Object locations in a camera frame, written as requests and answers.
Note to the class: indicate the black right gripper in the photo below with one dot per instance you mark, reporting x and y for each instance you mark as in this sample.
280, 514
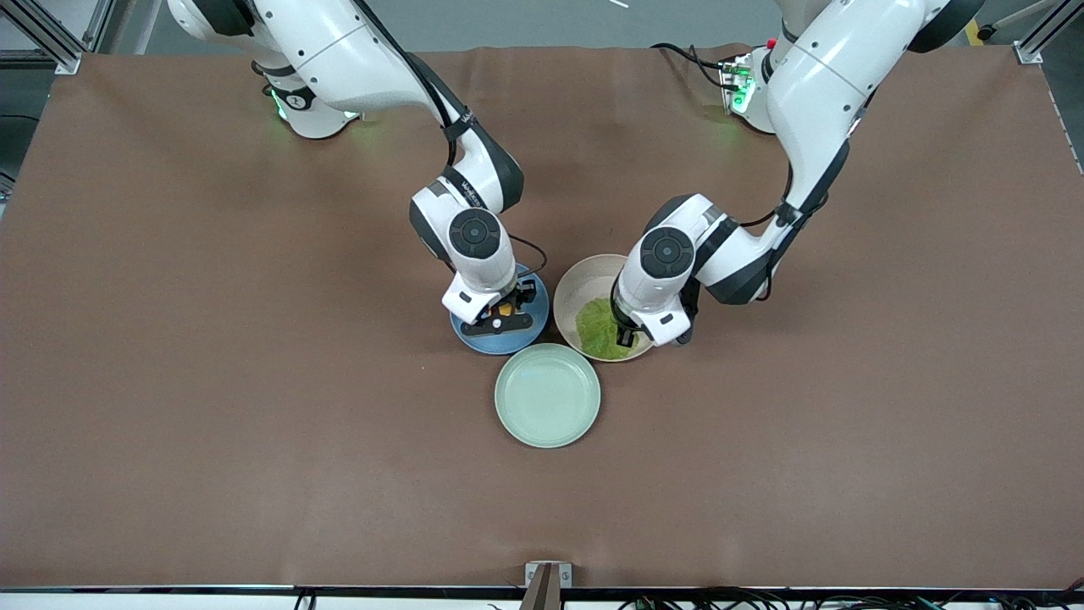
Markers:
526, 293

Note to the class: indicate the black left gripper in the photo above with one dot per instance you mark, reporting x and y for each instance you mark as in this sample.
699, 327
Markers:
627, 336

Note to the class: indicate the yellow lemon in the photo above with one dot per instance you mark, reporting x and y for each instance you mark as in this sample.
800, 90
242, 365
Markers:
503, 311

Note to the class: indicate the green lettuce leaf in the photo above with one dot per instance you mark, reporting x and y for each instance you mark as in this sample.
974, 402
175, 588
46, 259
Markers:
597, 330

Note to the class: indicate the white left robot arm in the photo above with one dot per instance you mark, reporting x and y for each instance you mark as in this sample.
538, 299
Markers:
821, 85

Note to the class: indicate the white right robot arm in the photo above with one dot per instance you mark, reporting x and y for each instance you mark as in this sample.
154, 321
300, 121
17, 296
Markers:
339, 59

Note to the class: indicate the blue plate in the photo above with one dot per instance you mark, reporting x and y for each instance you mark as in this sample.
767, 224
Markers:
491, 346

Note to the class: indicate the beige plate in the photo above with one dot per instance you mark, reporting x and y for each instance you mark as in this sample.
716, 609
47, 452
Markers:
584, 284

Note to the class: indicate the pale green plate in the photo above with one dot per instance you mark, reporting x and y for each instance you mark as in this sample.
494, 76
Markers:
547, 396

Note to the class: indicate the brown table mat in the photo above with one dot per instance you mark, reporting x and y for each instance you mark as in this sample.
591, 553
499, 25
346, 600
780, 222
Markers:
254, 381

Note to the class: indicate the grey metal camera bracket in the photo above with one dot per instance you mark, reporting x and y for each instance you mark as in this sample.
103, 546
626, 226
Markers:
548, 574

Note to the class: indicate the aluminium frame profile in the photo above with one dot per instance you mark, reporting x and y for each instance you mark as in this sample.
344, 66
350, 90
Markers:
59, 52
1037, 38

